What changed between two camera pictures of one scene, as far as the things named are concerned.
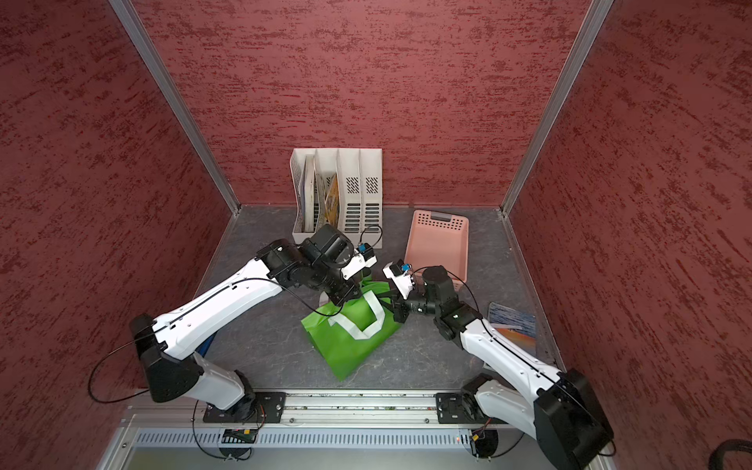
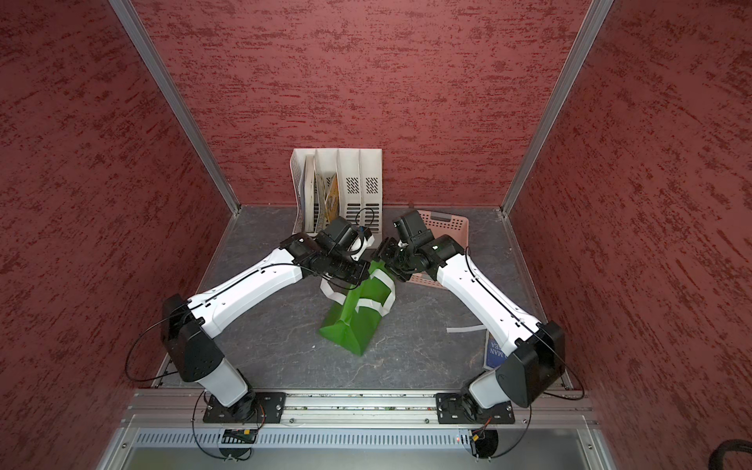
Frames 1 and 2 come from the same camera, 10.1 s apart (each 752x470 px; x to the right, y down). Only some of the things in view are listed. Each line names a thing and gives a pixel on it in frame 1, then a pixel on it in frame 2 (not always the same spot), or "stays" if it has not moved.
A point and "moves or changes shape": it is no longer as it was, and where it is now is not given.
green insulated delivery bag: [348, 334] moves or changes shape
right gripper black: [399, 310] → [385, 251]
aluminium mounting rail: [306, 407] stays
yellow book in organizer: [332, 202] stays
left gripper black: [350, 287] → [360, 273]
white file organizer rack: [340, 187] stays
